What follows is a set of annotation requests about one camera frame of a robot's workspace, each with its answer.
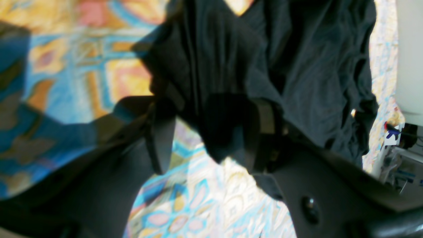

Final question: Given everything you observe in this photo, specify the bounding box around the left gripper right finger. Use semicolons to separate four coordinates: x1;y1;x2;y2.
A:
245;99;423;238

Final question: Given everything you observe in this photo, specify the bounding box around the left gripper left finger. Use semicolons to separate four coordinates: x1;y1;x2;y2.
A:
1;96;177;238

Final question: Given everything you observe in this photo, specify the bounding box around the black t-shirt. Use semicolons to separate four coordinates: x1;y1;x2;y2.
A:
133;0;379;168

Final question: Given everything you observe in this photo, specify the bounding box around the blue clamp upper left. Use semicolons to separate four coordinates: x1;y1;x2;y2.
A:
384;122;418;149

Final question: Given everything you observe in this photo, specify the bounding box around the patterned tablecloth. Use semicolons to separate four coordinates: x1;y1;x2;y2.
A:
0;0;407;238

